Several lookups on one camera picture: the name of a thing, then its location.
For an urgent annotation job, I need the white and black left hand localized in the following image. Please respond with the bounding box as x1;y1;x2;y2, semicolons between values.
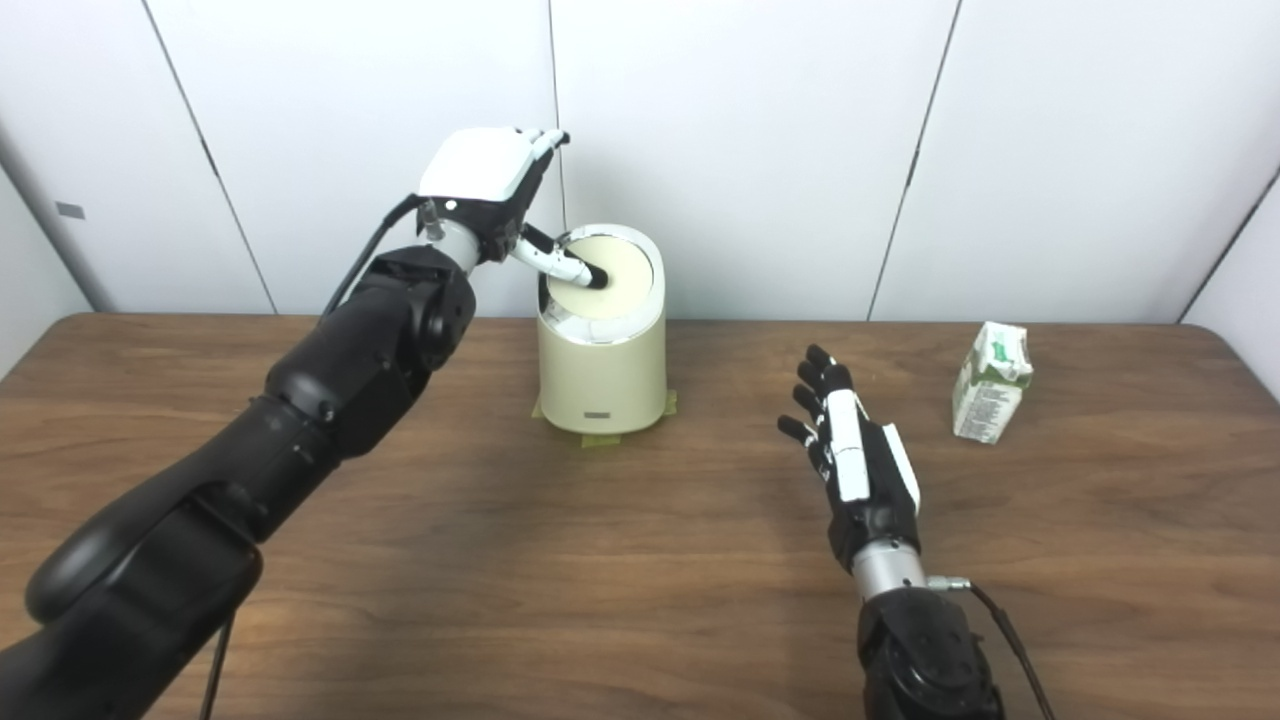
415;126;613;293

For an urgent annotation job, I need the white and black right hand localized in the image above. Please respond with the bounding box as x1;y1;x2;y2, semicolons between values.
778;345;922;573

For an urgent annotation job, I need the white and green milk carton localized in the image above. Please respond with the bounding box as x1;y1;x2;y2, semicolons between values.
952;321;1034;444

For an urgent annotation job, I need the cream round bin lid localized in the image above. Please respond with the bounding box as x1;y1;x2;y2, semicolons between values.
546;235;655;319

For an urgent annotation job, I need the cream-colored round bin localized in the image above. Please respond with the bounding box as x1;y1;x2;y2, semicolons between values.
536;223;668;435

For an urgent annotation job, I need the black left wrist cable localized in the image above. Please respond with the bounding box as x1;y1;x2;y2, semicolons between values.
198;195;426;720

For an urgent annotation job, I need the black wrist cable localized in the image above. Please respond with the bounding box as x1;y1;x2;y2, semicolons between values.
928;575;1056;720
198;195;426;720

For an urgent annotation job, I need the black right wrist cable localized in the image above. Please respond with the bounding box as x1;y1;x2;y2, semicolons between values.
928;575;1056;720

